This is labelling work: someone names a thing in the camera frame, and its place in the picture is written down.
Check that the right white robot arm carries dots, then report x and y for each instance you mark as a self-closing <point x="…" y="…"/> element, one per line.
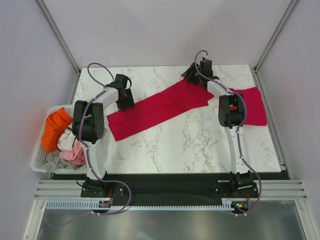
<point x="232" y="111"/>

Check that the white printed t-shirt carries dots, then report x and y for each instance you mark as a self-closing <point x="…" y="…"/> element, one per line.
<point x="67" y="140"/>

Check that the left aluminium frame post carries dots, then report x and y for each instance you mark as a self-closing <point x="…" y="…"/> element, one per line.
<point x="58" y="35"/>

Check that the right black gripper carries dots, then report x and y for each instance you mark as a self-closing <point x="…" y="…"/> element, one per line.
<point x="192" y="68"/>

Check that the orange t-shirt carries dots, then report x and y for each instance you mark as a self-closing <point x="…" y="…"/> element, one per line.
<point x="55" y="125"/>

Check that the white slotted cable duct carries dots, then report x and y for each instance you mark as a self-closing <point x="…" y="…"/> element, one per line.
<point x="99" y="205"/>

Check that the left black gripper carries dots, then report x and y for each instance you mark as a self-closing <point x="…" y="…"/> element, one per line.
<point x="130" y="103"/>

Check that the grey t-shirt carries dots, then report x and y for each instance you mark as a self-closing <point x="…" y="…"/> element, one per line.
<point x="54" y="162"/>

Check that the red t-shirt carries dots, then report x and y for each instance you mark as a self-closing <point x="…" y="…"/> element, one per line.
<point x="158" y="108"/>
<point x="256" y="114"/>

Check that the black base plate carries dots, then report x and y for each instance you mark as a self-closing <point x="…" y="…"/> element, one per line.
<point x="171" y="189"/>

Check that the pink t-shirt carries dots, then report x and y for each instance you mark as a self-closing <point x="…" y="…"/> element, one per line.
<point x="76" y="156"/>

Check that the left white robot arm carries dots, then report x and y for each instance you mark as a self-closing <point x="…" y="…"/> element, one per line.
<point x="89" y="121"/>

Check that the white plastic laundry basket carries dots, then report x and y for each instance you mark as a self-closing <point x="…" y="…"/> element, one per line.
<point x="39" y="156"/>

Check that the right aluminium frame post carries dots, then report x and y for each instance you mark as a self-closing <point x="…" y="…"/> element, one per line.
<point x="276" y="34"/>

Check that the aluminium frame post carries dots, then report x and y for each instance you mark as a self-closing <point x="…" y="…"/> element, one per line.
<point x="276" y="34"/>
<point x="58" y="35"/>

